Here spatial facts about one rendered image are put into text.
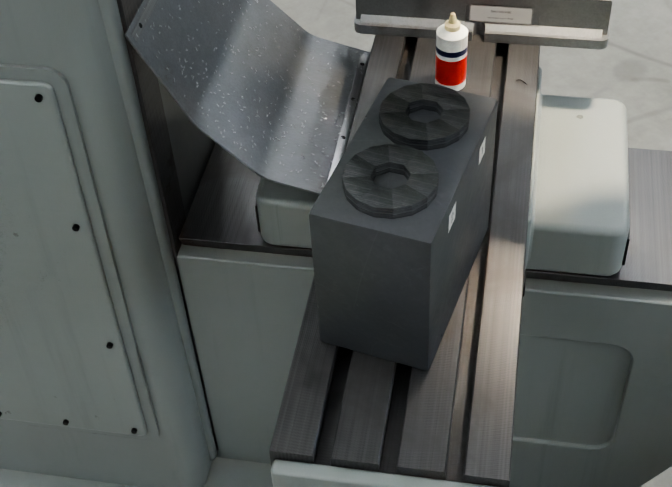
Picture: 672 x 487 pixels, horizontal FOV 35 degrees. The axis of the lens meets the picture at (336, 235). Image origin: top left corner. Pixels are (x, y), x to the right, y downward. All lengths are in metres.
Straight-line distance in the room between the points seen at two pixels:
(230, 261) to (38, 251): 0.26
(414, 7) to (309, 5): 1.82
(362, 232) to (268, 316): 0.64
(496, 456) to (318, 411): 0.18
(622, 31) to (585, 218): 1.85
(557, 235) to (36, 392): 0.87
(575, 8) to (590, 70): 1.58
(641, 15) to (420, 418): 2.38
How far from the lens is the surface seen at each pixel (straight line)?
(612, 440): 1.74
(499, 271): 1.19
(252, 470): 1.92
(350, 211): 0.98
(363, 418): 1.06
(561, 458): 1.79
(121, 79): 1.33
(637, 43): 3.19
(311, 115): 1.48
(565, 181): 1.47
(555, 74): 3.04
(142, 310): 1.57
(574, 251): 1.43
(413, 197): 0.98
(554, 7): 1.49
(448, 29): 1.37
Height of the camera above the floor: 1.81
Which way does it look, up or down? 45 degrees down
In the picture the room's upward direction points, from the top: 4 degrees counter-clockwise
